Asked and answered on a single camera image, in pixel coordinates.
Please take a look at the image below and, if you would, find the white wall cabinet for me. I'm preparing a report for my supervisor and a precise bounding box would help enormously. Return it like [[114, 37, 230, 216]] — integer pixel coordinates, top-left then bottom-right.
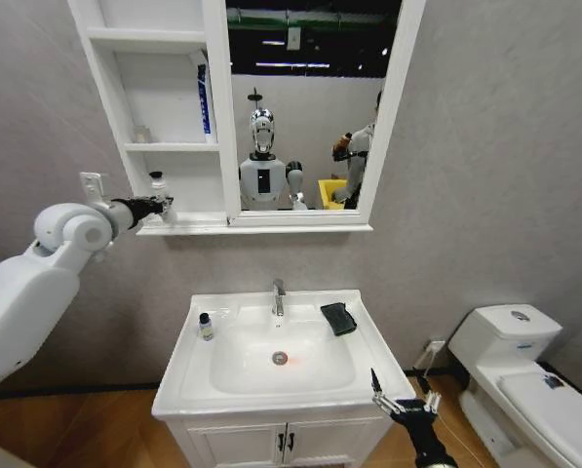
[[67, 0, 427, 237]]

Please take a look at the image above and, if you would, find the white toilet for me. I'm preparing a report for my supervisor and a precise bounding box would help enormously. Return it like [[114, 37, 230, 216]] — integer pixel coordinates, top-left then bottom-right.
[[446, 303, 582, 468]]

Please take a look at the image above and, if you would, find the blue and white tube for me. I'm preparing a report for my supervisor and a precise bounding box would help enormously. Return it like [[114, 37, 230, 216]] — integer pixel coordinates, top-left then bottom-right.
[[194, 48, 219, 145]]

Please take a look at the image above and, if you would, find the chrome faucet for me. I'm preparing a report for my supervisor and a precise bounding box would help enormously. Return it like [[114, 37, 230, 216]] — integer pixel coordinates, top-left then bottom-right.
[[270, 278, 289, 318]]

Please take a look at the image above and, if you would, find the white ceramic washbasin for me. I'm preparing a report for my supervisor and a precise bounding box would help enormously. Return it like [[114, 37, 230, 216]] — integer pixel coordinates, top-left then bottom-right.
[[151, 288, 416, 421]]

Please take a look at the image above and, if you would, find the white vanity cabinet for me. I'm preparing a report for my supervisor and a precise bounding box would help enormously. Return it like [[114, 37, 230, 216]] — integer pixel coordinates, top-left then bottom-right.
[[163, 411, 405, 468]]

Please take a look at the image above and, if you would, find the white bottle with black cap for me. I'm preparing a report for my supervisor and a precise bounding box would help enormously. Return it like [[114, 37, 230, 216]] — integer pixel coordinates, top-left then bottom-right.
[[147, 170, 177, 227]]

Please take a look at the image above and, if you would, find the white wall outlet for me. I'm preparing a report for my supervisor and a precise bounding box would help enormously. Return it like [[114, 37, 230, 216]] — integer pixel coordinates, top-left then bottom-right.
[[423, 339, 448, 372]]

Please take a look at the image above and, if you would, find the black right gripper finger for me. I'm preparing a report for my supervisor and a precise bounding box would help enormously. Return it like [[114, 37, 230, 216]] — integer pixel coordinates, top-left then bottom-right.
[[416, 373, 442, 414], [369, 367, 397, 416]]

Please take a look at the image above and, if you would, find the small clear bottle dark cap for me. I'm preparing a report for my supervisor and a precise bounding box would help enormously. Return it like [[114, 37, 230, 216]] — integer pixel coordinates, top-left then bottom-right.
[[197, 312, 215, 344]]

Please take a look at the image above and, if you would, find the cabinet mirror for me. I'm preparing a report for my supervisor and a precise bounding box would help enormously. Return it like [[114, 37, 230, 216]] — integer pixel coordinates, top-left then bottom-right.
[[225, 0, 403, 213]]

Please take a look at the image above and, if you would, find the black folded towel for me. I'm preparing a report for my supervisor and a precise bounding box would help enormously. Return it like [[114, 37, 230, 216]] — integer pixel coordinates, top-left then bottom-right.
[[319, 301, 358, 338]]

